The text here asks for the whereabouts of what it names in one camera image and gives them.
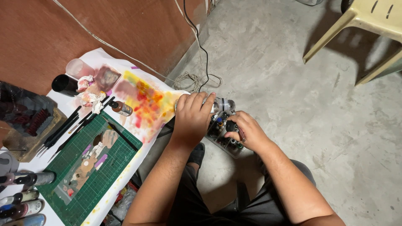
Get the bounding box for person's right hand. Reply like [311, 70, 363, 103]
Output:
[224, 110, 271, 155]

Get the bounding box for person's left hand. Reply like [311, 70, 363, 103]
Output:
[170, 92, 217, 149]

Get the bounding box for clear box of paint bottles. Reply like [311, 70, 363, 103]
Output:
[205, 110, 246, 159]

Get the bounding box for person's black shoe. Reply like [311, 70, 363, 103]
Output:
[187, 143, 206, 169]

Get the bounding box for paint stained white paper sheet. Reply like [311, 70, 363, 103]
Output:
[0, 48, 190, 226]

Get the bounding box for brown paint dropper bottle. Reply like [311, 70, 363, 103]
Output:
[108, 100, 134, 117]

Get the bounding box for thin black paintbrush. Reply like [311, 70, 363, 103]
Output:
[101, 116, 139, 152]

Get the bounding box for person's dark shorts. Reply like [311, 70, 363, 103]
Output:
[134, 143, 317, 226]

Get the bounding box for brown stained paper square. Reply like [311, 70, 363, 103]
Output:
[94, 64, 122, 92]

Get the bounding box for crumpled stained tissue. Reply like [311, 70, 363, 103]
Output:
[76, 75, 95, 93]
[77, 91, 107, 114]

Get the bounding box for silver ferrule paintbrush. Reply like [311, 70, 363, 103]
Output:
[67, 95, 110, 135]

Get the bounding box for heap of plastic bags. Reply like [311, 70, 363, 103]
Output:
[102, 185, 139, 226]

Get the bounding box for green cutting mat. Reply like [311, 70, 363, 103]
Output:
[36, 110, 143, 226]

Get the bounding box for long black paintbrush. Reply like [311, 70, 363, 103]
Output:
[47, 96, 116, 164]

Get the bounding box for clear plastic palette sheet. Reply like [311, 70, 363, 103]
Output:
[53, 129, 119, 206]

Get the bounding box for frosted plastic cup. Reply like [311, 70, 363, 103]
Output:
[65, 58, 95, 80]

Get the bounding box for black cup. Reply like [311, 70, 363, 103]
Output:
[52, 74, 80, 97]

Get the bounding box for miniature terrain model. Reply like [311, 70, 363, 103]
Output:
[0, 80, 68, 163]

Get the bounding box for grey paint dropper bottle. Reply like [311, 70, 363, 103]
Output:
[13, 171, 57, 187]

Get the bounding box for beige plastic chair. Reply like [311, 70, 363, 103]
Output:
[302, 0, 402, 87]

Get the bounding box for cream paint dropper bottle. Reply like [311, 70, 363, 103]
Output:
[0, 190, 40, 207]

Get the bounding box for white label paint bottle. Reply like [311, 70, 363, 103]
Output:
[0, 199, 45, 220]

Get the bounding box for grey plastic object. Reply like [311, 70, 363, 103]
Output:
[0, 151, 20, 177]

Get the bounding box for blue paint dropper bottle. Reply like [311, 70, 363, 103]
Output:
[8, 214, 46, 226]

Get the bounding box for pink paint dropper bottle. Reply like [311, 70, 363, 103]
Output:
[0, 173, 19, 187]

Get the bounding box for white cable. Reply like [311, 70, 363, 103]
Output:
[52, 0, 223, 93]

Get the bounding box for black cable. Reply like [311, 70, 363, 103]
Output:
[183, 0, 210, 93]

